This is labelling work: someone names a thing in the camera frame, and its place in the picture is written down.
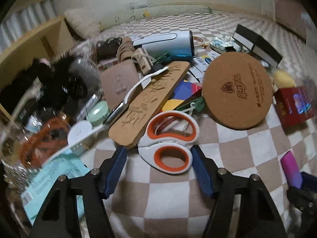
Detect jute rope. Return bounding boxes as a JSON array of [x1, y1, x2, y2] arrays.
[[116, 36, 136, 62]]

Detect long cork board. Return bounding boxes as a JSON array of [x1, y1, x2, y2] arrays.
[[108, 61, 190, 148]]

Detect teal paper packet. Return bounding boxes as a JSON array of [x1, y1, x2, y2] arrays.
[[21, 151, 89, 224]]

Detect mint green round case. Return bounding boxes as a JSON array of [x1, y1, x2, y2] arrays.
[[86, 101, 110, 126]]

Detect orange white scissors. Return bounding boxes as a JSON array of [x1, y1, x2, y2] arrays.
[[137, 110, 200, 175]]

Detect orange glasses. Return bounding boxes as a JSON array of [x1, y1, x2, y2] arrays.
[[19, 117, 69, 168]]

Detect green clip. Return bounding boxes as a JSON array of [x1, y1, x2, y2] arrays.
[[176, 96, 206, 113]]

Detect purple pink cylinder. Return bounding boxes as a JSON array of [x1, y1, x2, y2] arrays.
[[281, 151, 303, 189]]

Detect round cork coaster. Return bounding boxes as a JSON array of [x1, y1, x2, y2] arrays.
[[202, 52, 273, 130]]

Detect colourful puzzle box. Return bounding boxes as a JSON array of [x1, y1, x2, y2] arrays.
[[161, 80, 202, 112]]

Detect red box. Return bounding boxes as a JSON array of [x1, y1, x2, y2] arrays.
[[273, 86, 315, 128]]

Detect yellow wrapped bun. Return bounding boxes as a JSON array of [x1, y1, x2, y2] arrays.
[[273, 70, 296, 88]]

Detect blue white floral pouch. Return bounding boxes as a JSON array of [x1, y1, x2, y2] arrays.
[[210, 35, 235, 54]]

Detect silver blue hair dryer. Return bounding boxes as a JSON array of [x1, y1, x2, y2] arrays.
[[133, 30, 195, 61]]

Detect wooden shelf unit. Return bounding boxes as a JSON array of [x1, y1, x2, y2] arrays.
[[0, 15, 75, 119]]

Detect black white box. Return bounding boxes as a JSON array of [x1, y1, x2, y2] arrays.
[[233, 24, 283, 68]]

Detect cream pillow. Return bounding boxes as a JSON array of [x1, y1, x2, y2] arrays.
[[64, 8, 100, 39]]

